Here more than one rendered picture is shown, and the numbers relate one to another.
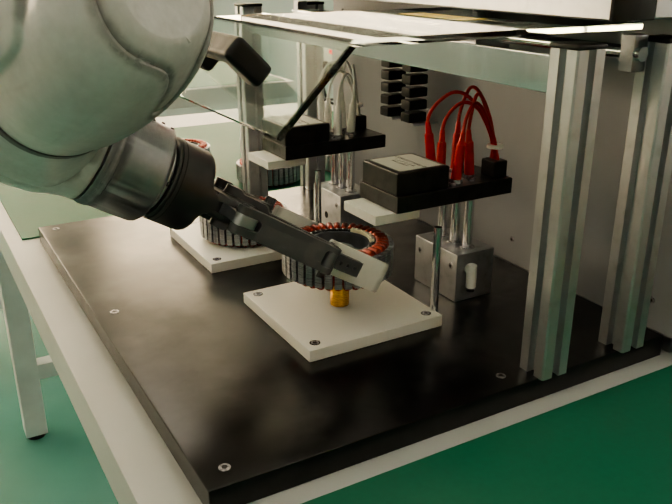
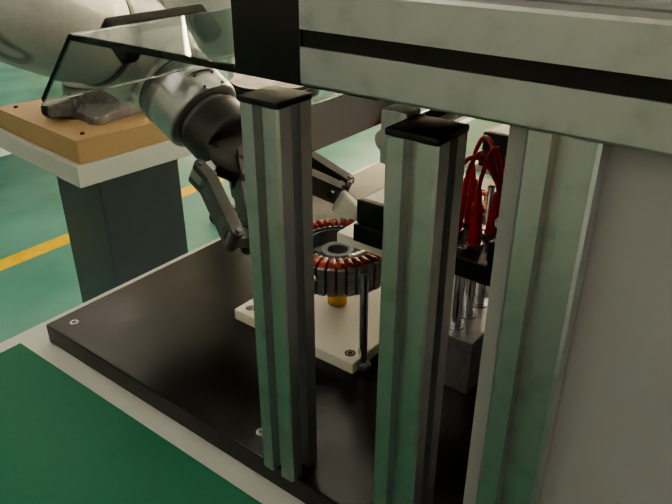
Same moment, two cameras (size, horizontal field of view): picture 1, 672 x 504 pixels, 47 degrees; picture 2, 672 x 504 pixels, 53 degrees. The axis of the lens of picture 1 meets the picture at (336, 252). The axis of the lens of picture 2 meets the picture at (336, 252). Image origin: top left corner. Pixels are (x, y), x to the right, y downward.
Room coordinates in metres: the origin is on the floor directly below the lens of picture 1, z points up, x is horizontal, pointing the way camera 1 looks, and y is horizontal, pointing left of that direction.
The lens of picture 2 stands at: (0.49, -0.55, 1.15)
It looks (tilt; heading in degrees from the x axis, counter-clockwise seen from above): 28 degrees down; 67
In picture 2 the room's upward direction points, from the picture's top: straight up
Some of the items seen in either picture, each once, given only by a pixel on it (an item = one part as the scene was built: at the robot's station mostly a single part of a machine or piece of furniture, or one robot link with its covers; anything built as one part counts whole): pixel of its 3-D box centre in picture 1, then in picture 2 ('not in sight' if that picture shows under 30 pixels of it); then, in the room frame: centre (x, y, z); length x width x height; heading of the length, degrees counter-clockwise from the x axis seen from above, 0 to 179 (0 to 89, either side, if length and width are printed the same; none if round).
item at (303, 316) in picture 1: (339, 308); (337, 306); (0.71, 0.00, 0.78); 0.15 x 0.15 x 0.01; 30
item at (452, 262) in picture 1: (452, 263); (463, 338); (0.79, -0.13, 0.80); 0.07 x 0.05 x 0.06; 30
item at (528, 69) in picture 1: (363, 41); (505, 52); (0.87, -0.03, 1.03); 0.62 x 0.01 x 0.03; 30
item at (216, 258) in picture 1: (245, 238); not in sight; (0.92, 0.12, 0.78); 0.15 x 0.15 x 0.01; 30
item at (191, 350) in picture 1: (298, 280); (410, 278); (0.83, 0.04, 0.76); 0.64 x 0.47 x 0.02; 30
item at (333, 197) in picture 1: (342, 205); not in sight; (1.00, -0.01, 0.80); 0.07 x 0.05 x 0.06; 30
